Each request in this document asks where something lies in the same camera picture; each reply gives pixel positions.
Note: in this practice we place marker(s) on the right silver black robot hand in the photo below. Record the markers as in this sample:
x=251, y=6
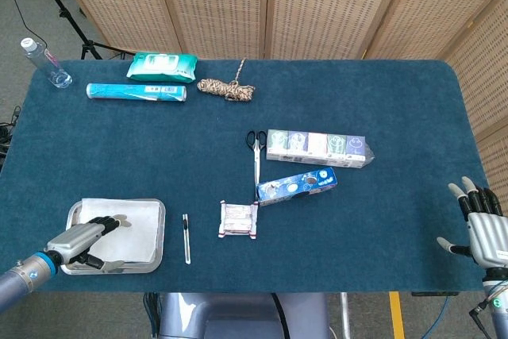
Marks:
x=488, y=239

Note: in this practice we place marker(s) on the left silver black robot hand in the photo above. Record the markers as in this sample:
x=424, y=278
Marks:
x=73, y=241

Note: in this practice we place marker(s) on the white cloth sheet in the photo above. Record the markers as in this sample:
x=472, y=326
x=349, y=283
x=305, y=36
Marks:
x=139, y=236

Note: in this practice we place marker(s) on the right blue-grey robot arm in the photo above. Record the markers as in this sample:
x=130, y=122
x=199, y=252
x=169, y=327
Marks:
x=498, y=307

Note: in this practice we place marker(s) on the stainless steel tray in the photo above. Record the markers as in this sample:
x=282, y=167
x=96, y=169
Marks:
x=160, y=236

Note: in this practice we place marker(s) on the silver utility knife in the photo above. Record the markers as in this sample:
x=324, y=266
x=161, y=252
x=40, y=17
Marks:
x=186, y=243

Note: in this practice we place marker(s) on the teal table cloth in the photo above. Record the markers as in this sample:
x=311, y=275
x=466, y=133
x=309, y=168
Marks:
x=337, y=236

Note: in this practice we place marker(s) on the metal table leg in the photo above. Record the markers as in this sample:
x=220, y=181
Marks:
x=345, y=315

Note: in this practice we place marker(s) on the white red biscuit pack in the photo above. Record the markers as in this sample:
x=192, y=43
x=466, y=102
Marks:
x=238, y=220

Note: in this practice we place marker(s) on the clear plastic bottle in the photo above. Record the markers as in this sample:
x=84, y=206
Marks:
x=47, y=65

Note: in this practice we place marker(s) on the blue-grey robot torso base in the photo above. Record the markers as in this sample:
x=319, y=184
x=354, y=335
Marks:
x=238, y=315

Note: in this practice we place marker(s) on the green wet wipes pack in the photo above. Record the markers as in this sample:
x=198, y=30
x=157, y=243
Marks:
x=162, y=67

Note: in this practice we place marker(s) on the pocket tissue multipack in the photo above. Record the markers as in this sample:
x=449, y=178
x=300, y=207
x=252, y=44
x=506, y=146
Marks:
x=313, y=148

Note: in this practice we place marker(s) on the blue Oreo cookie box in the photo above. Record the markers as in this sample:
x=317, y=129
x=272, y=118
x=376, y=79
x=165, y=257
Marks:
x=297, y=186

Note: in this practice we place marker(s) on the black tripod stand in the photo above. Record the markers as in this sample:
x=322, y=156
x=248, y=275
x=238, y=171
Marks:
x=71, y=21

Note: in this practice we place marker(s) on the wicker folding screen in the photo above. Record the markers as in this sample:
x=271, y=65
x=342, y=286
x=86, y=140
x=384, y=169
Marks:
x=317, y=5

